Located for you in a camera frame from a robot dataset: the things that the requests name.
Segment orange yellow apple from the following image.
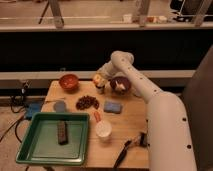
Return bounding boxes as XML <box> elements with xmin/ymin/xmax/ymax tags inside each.
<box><xmin>93</xmin><ymin>74</ymin><xmax>102</xmax><ymax>87</ymax></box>

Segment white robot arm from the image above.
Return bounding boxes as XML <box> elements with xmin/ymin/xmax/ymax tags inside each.
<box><xmin>93</xmin><ymin>51</ymin><xmax>197</xmax><ymax>171</ymax></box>

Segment small metal cup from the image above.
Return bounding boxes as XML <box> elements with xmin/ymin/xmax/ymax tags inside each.
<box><xmin>96</xmin><ymin>86</ymin><xmax>105</xmax><ymax>94</ymax></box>

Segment white cup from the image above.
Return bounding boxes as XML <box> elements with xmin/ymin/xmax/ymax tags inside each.
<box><xmin>95</xmin><ymin>120</ymin><xmax>112</xmax><ymax>141</ymax></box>

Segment white object in bowl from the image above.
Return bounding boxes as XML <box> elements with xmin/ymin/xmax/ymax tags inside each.
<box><xmin>115</xmin><ymin>82</ymin><xmax>126</xmax><ymax>92</ymax></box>

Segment dark purple bowl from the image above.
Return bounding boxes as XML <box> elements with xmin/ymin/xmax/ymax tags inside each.
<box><xmin>110</xmin><ymin>76</ymin><xmax>131</xmax><ymax>95</ymax></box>

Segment bunch of dark grapes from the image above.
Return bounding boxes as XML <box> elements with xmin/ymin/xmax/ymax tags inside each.
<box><xmin>76</xmin><ymin>95</ymin><xmax>99</xmax><ymax>110</ymax></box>

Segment blue sponge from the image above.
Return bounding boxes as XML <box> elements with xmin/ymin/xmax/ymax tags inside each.
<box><xmin>104</xmin><ymin>101</ymin><xmax>122</xmax><ymax>114</ymax></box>

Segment orange red bowl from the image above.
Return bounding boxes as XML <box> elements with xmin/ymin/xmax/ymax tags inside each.
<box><xmin>59</xmin><ymin>74</ymin><xmax>79</xmax><ymax>91</ymax></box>

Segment small orange carrot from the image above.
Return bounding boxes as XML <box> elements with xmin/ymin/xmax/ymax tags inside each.
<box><xmin>94</xmin><ymin>111</ymin><xmax>101</xmax><ymax>122</ymax></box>

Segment wooden board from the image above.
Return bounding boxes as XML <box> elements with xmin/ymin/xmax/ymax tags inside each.
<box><xmin>42</xmin><ymin>81</ymin><xmax>147</xmax><ymax>170</ymax></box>

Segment grey round lid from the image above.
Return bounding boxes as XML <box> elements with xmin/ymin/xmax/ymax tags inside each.
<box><xmin>53</xmin><ymin>101</ymin><xmax>67</xmax><ymax>112</ymax></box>

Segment blue box beside table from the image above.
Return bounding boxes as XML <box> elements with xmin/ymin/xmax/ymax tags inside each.
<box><xmin>25</xmin><ymin>102</ymin><xmax>42</xmax><ymax>120</ymax></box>

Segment green plastic tray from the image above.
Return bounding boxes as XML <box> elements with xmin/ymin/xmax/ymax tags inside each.
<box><xmin>16</xmin><ymin>112</ymin><xmax>90</xmax><ymax>166</ymax></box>

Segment black handled brush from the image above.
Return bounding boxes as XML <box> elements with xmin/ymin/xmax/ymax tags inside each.
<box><xmin>113</xmin><ymin>132</ymin><xmax>147</xmax><ymax>169</ymax></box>

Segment black cables on floor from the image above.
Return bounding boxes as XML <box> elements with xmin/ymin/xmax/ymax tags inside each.
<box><xmin>0</xmin><ymin>82</ymin><xmax>32</xmax><ymax>144</ymax></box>

